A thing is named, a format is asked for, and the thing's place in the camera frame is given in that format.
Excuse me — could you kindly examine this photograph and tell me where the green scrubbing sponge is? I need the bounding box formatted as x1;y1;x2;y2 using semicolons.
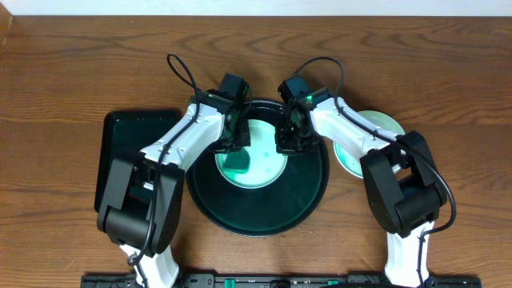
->
216;149;250;174

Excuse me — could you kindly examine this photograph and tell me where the mint green plate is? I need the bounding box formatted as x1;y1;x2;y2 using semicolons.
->
333;110;406;178
214;119;287;189

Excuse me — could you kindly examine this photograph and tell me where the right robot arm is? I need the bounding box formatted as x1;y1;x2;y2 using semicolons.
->
276;88;455;287

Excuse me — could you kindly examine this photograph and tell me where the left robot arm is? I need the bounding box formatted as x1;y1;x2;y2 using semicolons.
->
97;90;249;287

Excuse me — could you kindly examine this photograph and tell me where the round black tray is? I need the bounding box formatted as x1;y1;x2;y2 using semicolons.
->
186;100;329;237

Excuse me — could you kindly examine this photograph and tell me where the rectangular black tray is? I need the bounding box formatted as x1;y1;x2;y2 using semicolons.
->
94;109;182;212

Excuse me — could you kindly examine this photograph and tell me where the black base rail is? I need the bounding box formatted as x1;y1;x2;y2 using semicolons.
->
80;274;482;288

